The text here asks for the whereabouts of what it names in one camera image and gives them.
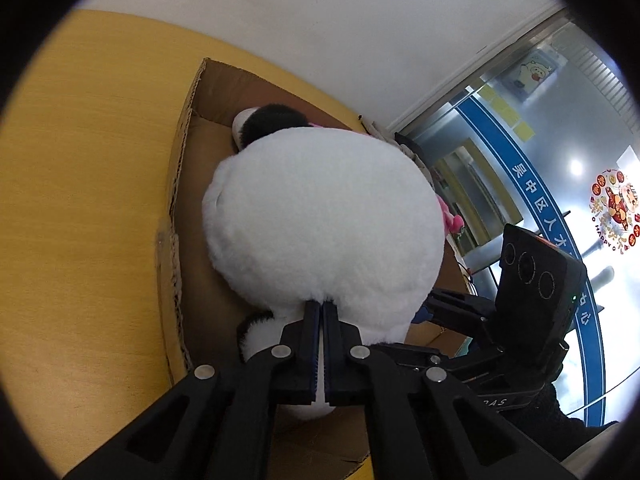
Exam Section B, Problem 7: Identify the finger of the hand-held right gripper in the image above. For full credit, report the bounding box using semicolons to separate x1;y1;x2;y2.
420;287;498;346
372;341;501;378

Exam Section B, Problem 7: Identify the red round window sticker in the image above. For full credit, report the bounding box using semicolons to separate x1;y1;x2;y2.
590;167;640;256

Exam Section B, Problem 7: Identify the black white panda plush toy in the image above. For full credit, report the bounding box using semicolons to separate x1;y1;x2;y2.
201;104;446;421

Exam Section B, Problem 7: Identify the metal door frame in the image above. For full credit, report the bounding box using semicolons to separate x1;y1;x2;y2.
390;5;571;136

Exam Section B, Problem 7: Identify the cartoon poster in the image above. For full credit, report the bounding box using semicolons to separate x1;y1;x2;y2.
507;50;558;96

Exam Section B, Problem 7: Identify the bright pink plush toy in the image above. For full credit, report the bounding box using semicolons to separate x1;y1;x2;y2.
435;195;466;236

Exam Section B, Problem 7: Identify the person's right forearm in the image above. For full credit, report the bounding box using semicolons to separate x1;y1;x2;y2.
500;382;621;461

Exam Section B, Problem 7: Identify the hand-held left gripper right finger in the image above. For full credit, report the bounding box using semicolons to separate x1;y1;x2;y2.
324;300;576;480

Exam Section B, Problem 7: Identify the brown cardboard box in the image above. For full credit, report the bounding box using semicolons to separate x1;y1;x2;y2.
155;57;473;478

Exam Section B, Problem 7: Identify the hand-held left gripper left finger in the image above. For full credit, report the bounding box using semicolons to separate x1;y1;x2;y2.
62;300;323;480

